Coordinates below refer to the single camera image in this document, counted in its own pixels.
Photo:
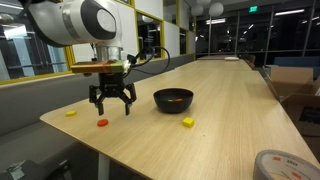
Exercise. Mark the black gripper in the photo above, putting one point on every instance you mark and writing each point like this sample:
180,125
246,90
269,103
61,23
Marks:
112,86

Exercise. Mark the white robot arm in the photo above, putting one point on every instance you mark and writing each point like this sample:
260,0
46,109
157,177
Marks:
62,23

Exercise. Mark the black bowl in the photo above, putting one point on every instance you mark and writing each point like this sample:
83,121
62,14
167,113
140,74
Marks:
183,99

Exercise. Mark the flat yellow block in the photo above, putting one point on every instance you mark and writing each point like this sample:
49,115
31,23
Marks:
70,113

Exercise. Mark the cardboard box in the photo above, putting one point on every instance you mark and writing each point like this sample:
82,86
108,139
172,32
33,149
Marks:
298,93

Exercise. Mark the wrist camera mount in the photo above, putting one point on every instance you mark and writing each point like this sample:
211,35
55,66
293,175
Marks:
108,66

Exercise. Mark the grey duct tape roll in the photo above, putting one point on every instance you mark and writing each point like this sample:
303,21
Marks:
292,167

